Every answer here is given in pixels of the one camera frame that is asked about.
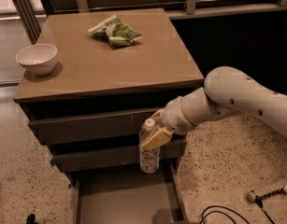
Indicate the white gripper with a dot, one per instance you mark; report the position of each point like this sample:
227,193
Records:
175,116

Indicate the clear plastic water bottle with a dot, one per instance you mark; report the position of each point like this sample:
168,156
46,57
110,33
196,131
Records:
149,160

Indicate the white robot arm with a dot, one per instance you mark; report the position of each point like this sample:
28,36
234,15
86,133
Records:
226,91

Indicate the top drawer front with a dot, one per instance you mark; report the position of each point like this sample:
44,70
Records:
59,123

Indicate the brown drawer cabinet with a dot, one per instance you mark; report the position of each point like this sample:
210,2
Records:
91,72

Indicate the open bottom drawer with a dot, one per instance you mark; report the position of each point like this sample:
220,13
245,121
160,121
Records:
126,195

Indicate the middle drawer front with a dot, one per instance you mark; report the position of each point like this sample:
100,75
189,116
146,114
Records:
116,156

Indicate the green chip bag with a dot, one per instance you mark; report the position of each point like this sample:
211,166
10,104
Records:
116,33

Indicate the white power strip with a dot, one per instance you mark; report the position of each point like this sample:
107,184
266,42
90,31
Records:
267,191

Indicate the white ceramic bowl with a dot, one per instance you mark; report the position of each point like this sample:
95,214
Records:
38,59

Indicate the black object bottom left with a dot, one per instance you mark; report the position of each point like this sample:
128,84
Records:
31,219

